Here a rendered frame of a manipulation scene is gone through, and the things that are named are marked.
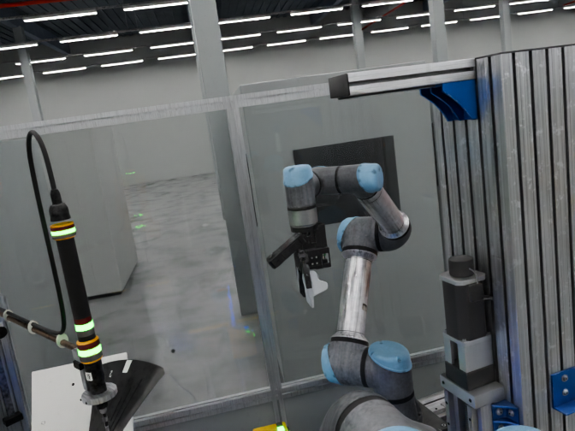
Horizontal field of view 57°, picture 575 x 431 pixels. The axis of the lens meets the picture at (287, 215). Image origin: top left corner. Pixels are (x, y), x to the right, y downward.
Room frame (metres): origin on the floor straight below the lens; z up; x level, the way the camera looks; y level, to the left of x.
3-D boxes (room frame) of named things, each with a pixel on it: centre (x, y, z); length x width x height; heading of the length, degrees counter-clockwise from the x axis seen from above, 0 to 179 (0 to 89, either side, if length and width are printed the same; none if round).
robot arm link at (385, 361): (1.44, -0.23, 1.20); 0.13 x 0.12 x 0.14; 61
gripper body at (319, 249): (1.35, -0.05, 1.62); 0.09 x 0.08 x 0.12; 100
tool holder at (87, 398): (1.03, 0.44, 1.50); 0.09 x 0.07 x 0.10; 45
